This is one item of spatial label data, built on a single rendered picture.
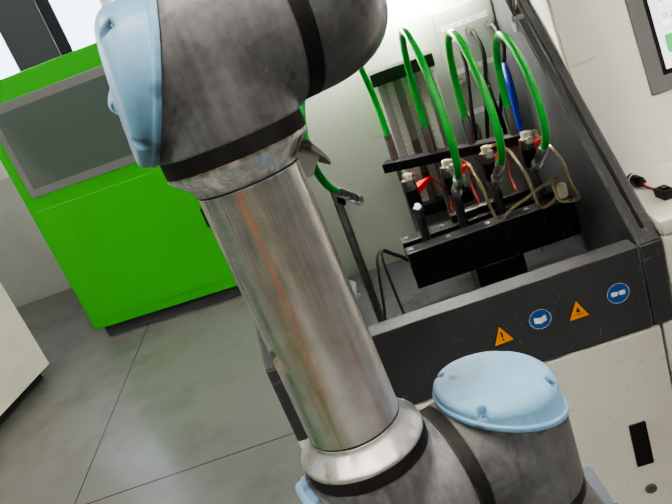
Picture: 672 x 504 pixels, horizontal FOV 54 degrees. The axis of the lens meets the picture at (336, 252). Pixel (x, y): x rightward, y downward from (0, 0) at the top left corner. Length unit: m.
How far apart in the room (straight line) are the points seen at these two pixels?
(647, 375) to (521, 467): 0.72
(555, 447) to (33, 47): 4.66
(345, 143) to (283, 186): 1.08
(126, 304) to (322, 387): 3.75
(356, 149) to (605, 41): 0.58
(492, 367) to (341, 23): 0.35
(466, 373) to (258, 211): 0.28
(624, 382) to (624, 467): 0.19
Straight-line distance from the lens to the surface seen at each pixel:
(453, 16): 1.57
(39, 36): 5.01
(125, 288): 4.22
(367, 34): 0.52
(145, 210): 3.98
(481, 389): 0.64
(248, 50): 0.48
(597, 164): 1.27
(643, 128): 1.42
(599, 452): 1.40
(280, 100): 0.49
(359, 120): 1.57
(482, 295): 1.16
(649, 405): 1.37
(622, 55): 1.41
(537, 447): 0.64
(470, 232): 1.33
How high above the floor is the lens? 1.51
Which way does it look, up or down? 21 degrees down
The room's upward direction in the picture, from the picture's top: 21 degrees counter-clockwise
